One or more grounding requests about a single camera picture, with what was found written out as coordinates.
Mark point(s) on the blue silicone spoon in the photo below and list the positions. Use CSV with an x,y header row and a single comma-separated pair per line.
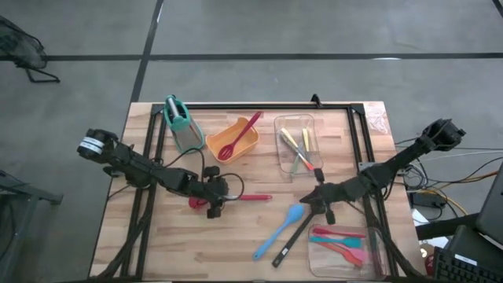
x,y
292,214

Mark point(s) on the crumpled clear plastic wrap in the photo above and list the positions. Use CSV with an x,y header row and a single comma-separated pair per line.
x,y
376,118

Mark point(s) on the black keyboard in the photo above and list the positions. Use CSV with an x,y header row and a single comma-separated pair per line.
x,y
463,271

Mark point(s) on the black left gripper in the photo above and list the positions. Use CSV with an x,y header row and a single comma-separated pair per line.
x,y
212,192

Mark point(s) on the black aluminium frame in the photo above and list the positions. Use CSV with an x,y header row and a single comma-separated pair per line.
x,y
255,106

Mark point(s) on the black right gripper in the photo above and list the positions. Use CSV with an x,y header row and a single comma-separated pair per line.
x,y
328,194

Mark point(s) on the pink silicone spatula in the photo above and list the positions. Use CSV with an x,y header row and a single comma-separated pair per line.
x,y
363,255

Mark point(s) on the clear plastic storage bin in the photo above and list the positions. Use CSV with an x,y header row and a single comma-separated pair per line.
x,y
377,259
316,122

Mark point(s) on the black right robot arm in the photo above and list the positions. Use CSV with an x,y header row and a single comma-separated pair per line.
x,y
393,167

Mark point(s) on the dark laptop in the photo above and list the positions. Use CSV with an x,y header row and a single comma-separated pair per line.
x,y
493,208

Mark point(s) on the black slotted nylon spoon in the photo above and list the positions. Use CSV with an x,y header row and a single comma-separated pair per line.
x,y
291,243

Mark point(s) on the grey metal stand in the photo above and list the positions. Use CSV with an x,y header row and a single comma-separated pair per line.
x,y
19,192

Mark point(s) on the grey metal mounting plate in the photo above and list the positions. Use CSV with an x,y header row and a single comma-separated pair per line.
x,y
365,166

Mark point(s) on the orange plastic bin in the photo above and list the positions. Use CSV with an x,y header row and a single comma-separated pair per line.
x,y
245,143

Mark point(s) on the black mesh chair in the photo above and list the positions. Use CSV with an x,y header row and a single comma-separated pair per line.
x,y
19,47

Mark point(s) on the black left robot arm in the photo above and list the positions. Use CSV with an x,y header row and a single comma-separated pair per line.
x,y
149,171

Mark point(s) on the black table clamp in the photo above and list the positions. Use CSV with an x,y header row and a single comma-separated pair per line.
x,y
316,101

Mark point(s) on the red silicone spatula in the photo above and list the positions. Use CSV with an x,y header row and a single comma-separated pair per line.
x,y
334,232

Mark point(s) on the red slotted spoon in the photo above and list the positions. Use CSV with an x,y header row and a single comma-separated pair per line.
x,y
239,135

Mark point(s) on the black power brick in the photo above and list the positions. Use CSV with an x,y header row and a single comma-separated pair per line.
x,y
428,200

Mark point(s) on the teal silicone spatula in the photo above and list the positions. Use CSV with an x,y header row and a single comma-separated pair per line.
x,y
346,241

